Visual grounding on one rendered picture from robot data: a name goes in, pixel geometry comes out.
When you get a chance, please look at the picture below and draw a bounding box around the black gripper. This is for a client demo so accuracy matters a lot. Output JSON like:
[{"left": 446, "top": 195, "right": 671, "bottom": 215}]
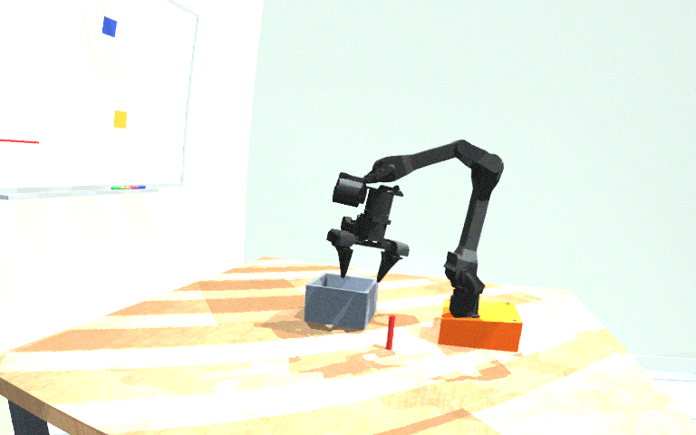
[{"left": 326, "top": 209, "right": 410, "bottom": 283}]

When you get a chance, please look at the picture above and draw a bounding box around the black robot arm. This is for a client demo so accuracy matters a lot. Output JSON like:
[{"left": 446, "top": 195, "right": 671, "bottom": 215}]
[{"left": 332, "top": 140, "right": 504, "bottom": 318}]

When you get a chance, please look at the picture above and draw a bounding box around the red peg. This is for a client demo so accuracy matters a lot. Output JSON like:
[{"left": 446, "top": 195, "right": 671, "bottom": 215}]
[{"left": 386, "top": 315, "right": 395, "bottom": 350}]

